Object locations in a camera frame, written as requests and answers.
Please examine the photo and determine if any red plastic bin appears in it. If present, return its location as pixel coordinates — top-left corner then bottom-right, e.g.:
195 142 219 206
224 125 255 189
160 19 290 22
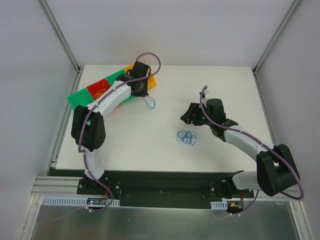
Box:
86 78 111 101

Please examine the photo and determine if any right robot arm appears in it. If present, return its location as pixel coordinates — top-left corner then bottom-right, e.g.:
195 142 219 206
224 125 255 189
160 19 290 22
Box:
180 98 301 199

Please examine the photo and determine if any green plastic bin lower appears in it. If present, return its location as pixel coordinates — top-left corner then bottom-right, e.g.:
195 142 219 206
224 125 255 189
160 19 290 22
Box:
67 88 95 111

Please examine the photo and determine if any left white cable duct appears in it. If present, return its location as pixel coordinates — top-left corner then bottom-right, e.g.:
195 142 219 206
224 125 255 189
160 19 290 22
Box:
42 196 120 208

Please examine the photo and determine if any aluminium frame post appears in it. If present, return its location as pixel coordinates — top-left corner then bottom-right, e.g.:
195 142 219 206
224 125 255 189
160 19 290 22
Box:
37 0 81 73
252 0 303 76

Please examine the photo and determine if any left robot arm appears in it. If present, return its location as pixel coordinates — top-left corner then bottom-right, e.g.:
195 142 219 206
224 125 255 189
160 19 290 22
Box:
71 61 152 195

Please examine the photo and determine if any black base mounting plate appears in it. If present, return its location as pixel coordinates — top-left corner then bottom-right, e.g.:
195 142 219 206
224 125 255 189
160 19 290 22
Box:
76 169 260 209

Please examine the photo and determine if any green plastic bin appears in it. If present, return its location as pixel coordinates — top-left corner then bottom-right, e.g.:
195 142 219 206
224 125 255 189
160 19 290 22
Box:
67 88 95 111
105 69 126 86

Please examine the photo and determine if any green plastic bin upper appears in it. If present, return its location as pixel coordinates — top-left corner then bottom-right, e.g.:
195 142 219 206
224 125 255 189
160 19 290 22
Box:
105 69 126 86

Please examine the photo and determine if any yellow thin wire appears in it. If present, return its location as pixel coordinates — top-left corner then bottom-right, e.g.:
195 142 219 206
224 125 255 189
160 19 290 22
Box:
94 82 111 98

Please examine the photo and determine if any right aluminium frame post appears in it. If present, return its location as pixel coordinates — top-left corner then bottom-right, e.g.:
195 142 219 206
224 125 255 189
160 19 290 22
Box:
252 0 303 76

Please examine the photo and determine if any blue thin wire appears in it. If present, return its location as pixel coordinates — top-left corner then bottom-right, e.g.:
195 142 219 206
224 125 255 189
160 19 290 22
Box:
142 96 158 110
176 129 199 147

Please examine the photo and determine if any orange plastic bin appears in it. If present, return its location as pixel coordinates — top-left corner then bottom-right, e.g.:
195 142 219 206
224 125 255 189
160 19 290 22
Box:
123 64 157 90

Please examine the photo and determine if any right white cable duct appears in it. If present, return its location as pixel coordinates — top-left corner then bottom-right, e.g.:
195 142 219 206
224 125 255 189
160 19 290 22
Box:
210 200 228 211

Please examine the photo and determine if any left aluminium frame post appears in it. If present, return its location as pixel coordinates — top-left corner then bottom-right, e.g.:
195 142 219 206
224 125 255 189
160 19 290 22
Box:
37 0 81 73

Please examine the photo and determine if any white cable duct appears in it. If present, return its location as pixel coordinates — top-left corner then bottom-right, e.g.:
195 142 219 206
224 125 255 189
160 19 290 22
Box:
210 200 228 211
42 196 120 208

